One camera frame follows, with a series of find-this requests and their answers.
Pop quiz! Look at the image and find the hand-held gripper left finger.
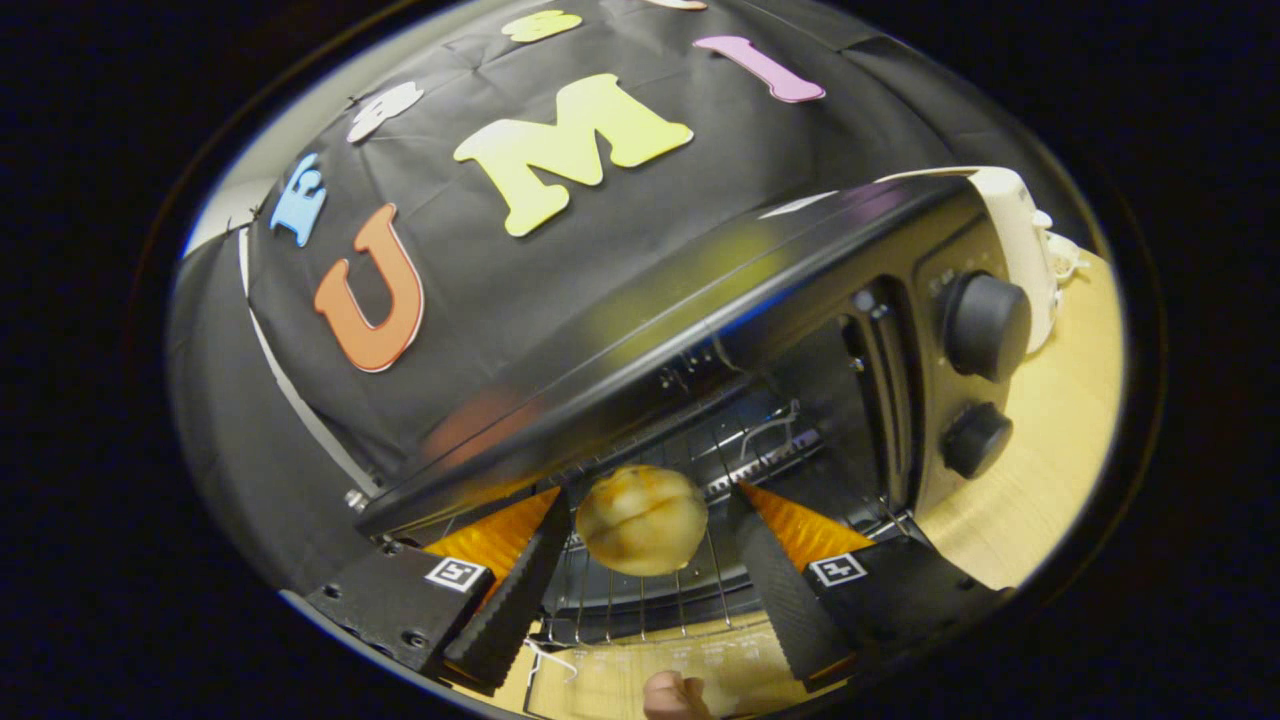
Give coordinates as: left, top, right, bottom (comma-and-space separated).
305, 486, 571, 696

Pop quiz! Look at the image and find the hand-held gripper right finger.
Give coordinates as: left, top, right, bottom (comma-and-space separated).
733, 480, 1006, 693

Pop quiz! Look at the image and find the round golden bread bun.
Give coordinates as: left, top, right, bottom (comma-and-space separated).
575, 464, 709, 577

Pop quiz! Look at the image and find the black toaster oven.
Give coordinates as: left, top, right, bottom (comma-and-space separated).
345, 175, 1033, 720

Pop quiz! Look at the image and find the white pop-up toaster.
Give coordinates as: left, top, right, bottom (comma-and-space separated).
880, 165, 1086, 353

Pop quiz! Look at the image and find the white string tag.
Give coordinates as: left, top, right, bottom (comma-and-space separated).
522, 640, 579, 686

